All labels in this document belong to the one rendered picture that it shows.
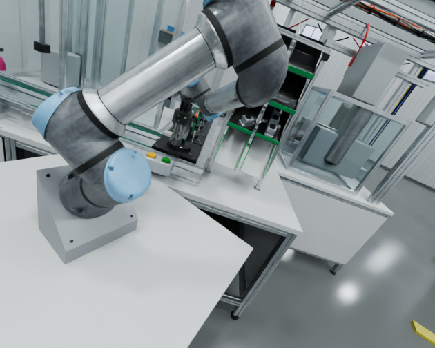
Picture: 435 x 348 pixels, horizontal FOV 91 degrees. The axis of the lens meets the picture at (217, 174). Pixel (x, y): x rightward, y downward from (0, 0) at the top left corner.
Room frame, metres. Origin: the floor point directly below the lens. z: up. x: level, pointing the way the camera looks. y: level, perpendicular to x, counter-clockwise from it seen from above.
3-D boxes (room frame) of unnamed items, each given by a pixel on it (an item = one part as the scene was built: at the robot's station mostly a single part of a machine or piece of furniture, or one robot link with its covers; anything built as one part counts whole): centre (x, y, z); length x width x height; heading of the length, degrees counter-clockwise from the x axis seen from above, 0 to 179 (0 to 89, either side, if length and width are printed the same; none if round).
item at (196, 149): (1.11, 0.26, 0.96); 0.24 x 0.24 x 0.02; 6
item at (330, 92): (2.03, -0.86, 1.21); 0.69 x 0.46 x 0.69; 96
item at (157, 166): (0.89, 0.32, 0.93); 0.21 x 0.07 x 0.06; 96
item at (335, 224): (2.05, -0.96, 0.43); 1.11 x 0.68 x 0.86; 96
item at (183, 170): (0.93, 0.52, 0.91); 0.89 x 0.06 x 0.11; 96
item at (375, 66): (1.97, -0.82, 1.50); 0.38 x 0.21 x 0.88; 6
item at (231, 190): (1.55, 0.30, 0.84); 1.50 x 1.41 x 0.03; 96
